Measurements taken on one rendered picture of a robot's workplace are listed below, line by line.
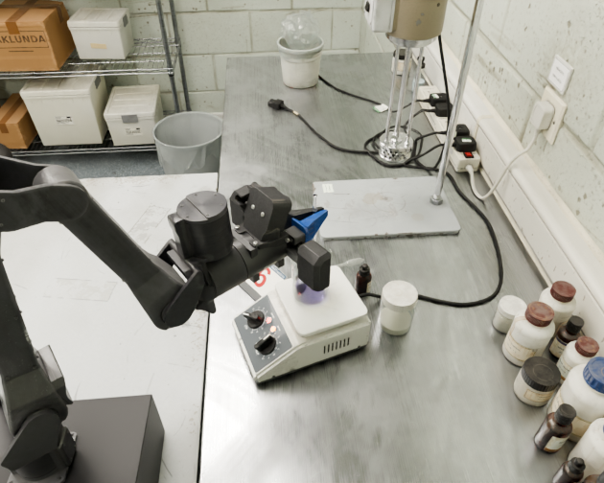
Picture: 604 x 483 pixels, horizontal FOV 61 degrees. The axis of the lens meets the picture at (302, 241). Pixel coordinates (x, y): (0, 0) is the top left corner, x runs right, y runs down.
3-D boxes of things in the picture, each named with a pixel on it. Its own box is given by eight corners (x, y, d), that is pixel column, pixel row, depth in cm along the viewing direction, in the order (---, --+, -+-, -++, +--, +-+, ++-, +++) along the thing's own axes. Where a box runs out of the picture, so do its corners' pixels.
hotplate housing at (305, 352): (256, 388, 81) (253, 358, 76) (232, 327, 90) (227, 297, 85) (380, 344, 88) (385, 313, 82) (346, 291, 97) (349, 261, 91)
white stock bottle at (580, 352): (572, 361, 85) (592, 329, 79) (591, 385, 82) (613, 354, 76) (546, 367, 84) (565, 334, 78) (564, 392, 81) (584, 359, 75)
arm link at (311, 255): (281, 320, 62) (280, 285, 58) (197, 241, 73) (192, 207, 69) (332, 287, 66) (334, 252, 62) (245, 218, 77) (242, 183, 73)
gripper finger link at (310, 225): (306, 263, 69) (306, 229, 65) (289, 248, 71) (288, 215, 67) (342, 240, 73) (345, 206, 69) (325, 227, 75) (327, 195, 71)
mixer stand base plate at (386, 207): (320, 241, 107) (320, 237, 106) (312, 184, 122) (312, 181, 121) (461, 233, 109) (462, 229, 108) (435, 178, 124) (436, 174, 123)
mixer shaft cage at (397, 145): (381, 163, 103) (396, 38, 87) (375, 146, 108) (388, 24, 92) (414, 162, 104) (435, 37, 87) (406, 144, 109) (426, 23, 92)
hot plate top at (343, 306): (299, 339, 79) (299, 336, 78) (272, 287, 87) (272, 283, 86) (369, 316, 82) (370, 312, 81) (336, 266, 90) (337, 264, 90)
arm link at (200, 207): (168, 332, 59) (143, 252, 51) (140, 292, 64) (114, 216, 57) (252, 287, 64) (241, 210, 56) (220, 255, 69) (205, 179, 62)
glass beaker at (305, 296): (307, 316, 81) (307, 279, 76) (283, 292, 85) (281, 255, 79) (340, 296, 84) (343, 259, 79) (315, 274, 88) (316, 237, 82)
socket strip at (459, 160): (455, 172, 125) (459, 157, 123) (416, 98, 155) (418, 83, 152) (477, 172, 126) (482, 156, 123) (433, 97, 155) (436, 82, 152)
